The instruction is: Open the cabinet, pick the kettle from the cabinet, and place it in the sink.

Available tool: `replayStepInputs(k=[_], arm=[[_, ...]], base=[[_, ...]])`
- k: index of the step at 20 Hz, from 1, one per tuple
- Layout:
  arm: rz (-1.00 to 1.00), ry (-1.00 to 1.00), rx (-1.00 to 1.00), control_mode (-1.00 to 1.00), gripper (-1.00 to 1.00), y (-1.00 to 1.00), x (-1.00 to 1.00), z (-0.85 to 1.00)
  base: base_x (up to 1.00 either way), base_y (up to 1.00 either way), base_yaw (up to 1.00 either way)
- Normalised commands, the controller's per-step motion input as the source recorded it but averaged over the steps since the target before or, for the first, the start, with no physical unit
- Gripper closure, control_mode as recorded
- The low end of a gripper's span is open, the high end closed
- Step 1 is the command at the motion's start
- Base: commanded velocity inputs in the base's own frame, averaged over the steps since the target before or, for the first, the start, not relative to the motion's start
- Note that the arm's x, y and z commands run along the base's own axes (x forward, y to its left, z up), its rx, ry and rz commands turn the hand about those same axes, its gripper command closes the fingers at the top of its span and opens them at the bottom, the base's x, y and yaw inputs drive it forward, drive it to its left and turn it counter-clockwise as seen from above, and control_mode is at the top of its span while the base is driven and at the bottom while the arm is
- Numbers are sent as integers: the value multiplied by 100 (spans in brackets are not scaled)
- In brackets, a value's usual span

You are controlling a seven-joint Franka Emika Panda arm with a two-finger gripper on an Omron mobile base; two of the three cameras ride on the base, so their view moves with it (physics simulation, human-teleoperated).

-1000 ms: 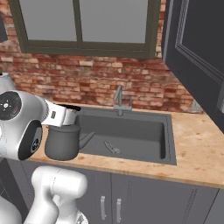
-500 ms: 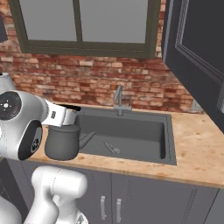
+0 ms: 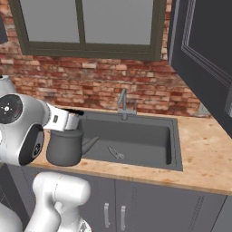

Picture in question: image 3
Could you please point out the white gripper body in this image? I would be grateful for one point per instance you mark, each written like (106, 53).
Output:
(72, 122)

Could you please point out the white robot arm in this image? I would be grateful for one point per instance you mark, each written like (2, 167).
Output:
(21, 136)

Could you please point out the dark grey kettle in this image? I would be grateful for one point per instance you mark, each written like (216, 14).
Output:
(63, 149)

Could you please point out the dark grey sink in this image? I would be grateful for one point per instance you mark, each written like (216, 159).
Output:
(133, 137)

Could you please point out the small grey tool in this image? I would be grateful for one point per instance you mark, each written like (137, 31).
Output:
(116, 152)

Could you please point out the grey tap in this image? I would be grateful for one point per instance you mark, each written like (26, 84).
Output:
(122, 104)

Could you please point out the narrow dark grey cupboard door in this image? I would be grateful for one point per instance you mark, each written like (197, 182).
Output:
(98, 196)

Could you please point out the dark grey cupboard front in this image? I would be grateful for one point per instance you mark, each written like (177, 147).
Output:
(18, 184)

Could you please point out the wide dark grey cupboard door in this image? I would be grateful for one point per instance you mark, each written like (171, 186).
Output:
(169, 208)

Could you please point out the dark grey cupboard panel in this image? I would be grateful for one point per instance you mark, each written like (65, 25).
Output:
(223, 216)

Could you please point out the window with dark frame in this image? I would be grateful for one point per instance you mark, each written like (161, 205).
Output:
(87, 27)

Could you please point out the grey wall socket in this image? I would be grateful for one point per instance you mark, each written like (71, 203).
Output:
(204, 110)

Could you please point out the dark grey wall cabinet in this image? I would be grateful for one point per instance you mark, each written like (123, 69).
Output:
(175, 36)

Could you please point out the dark grey wall cabinet door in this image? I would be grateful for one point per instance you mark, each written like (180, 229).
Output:
(208, 45)

